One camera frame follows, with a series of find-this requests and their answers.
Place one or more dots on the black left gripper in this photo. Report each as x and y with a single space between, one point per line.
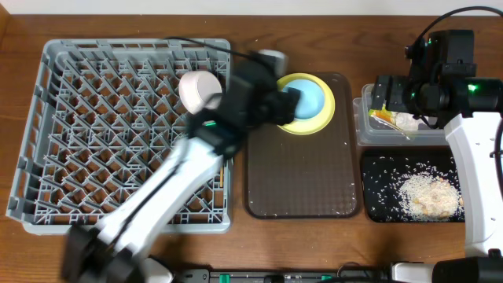
286 106

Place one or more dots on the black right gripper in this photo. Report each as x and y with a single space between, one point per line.
398 85

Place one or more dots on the white tissue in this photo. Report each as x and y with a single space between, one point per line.
406 122

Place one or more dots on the green yellow snack wrapper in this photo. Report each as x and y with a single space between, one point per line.
387 118

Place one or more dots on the light blue bowl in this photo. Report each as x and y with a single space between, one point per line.
312 98

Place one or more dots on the white pink bowl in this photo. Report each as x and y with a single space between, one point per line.
196 90

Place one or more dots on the yellow plate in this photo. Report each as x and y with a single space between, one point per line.
322 119

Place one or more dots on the wooden chopstick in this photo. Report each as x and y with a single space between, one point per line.
221 177

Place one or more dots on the pile of rice waste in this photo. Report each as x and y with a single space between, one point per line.
430 196

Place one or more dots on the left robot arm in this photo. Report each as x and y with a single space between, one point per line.
117 247

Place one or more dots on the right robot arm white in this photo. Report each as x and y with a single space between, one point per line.
476 145

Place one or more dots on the grey dishwasher rack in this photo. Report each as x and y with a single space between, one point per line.
104 115

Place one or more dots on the clear plastic bin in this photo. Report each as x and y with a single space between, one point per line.
369 131

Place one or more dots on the dark brown tray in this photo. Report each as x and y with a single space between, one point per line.
293 176

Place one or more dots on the black tray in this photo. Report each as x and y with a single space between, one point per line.
385 184

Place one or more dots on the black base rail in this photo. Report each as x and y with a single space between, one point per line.
348 272

